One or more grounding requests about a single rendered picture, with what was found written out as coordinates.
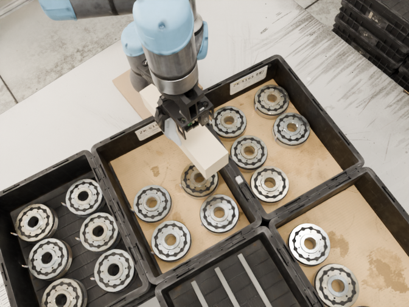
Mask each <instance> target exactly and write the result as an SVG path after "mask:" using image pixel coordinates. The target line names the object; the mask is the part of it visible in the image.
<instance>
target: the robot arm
mask: <svg viewBox="0 0 409 307"><path fill-rule="evenodd" d="M38 1H39V3H40V6H41V8H42V9H43V12H44V13H45V14H46V15H47V16H48V17H49V18H50V19H52V20H54V21H66V20H74V21H77V20H78V19H87V18H98V17H104V16H118V15H131V14H133V18H134V21H133V22H131V23H130V24H129V25H128V26H127V27H126V28H125V29H124V30H123V32H122V35H121V43H122V49H123V51H124V53H125V55H126V57H127V60H128V62H129V65H130V81H131V84H132V86H133V88H134V89H135V90H136V91H137V92H140V91H141V90H143V89H144V88H146V87H147V86H149V85H150V84H153V85H154V86H156V87H157V89H158V91H159V92H160V93H161V94H162V95H160V96H159V99H158V101H157V104H158V107H156V112H155V122H156V123H157V125H158V126H159V128H160V129H161V130H162V132H163V133H164V134H165V136H166V137H167V138H168V139H170V140H173V141H174V142H175V143H176V144H177V145H178V146H181V140H180V138H179V136H178V134H177V129H178V132H179V134H180V135H181V136H182V137H183V138H184V139H185V140H186V135H185V132H184V131H186V133H187V132H188V131H190V130H191V129H192V128H193V129H194V128H196V127H198V126H199V124H200V125H201V126H202V127H203V126H204V125H205V124H207V123H208V122H209V123H210V124H212V122H211V121H210V119H209V116H210V117H211V118H212V119H213V120H214V105H213V104H212V103H211V102H210V101H209V100H208V99H207V98H206V96H205V94H204V92H203V91H202V90H201V88H200V87H199V86H198V63H197V60H203V59H205V58H206V56H207V53H208V24H207V22H206V21H203V19H202V17H201V15H200V14H199V13H197V7H196V0H38ZM209 109H211V111H212V113H211V112H210V111H209ZM180 129H181V130H182V131H181V130H180Z"/></svg>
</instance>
